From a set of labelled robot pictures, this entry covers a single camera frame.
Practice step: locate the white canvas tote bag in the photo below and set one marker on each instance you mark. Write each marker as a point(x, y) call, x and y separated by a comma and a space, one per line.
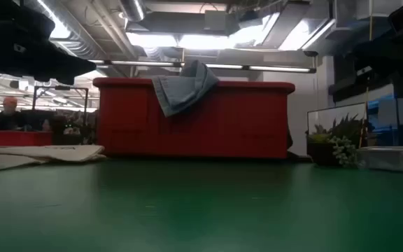
point(47, 154)

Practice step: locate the long LED light bar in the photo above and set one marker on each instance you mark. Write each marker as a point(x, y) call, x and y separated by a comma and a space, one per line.
point(278, 69)

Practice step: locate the red plastic laundry bin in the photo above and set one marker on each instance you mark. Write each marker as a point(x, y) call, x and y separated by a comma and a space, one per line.
point(222, 122)

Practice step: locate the low red bin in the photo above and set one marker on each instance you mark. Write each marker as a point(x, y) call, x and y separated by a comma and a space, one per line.
point(19, 138)

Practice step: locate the black metal stand frame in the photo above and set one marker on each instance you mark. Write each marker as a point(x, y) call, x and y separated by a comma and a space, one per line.
point(61, 87)

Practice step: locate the small artificial succulent plant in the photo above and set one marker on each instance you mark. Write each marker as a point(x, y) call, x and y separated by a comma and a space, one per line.
point(341, 140)

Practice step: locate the clear package with orange label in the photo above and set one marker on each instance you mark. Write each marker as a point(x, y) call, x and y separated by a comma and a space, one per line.
point(390, 159)

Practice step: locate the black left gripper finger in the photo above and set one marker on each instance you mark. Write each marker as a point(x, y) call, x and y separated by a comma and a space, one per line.
point(72, 68)

